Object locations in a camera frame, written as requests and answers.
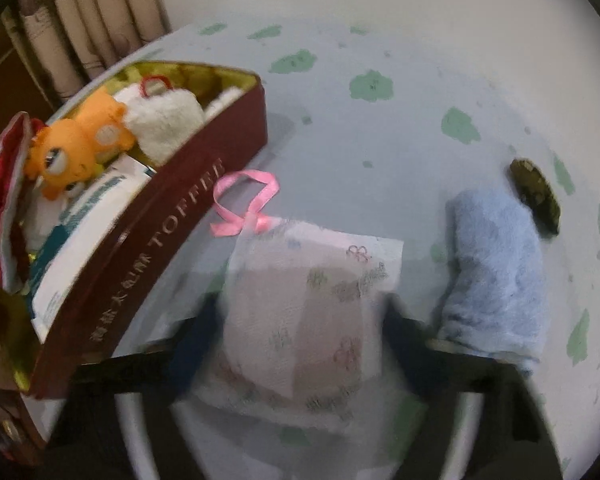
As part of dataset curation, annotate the red gold toffee tin box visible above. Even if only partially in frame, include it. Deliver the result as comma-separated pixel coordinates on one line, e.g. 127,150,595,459
0,62,268,399

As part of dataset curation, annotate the light blue folded towel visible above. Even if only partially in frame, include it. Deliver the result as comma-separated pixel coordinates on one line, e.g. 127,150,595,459
438,190,548,376

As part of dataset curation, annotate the white sock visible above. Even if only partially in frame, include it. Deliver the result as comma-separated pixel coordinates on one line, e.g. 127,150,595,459
204,87,244,122

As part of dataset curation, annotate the beige striped curtain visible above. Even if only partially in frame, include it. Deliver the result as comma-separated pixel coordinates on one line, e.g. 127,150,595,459
1,0,169,108

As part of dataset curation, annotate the white round plush ball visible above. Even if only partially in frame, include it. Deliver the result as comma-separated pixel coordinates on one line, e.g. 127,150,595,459
22,186,73,254

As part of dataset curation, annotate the blue green patterned bedsheet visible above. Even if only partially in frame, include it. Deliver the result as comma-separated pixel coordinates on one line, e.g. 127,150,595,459
19,14,600,480

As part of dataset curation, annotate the white gauze bag pink ribbon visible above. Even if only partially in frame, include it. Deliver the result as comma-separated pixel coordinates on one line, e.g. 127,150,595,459
194,170,403,434

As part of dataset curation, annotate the orange plush toy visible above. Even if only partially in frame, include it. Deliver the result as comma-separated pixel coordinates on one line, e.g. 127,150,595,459
24,88,136,200

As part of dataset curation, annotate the white yellow plush toy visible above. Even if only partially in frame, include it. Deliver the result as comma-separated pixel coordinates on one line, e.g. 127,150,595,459
114,75,206,166

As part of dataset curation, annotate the red white knitted cloth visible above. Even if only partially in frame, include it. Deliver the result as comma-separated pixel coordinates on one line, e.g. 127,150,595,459
0,112,40,295

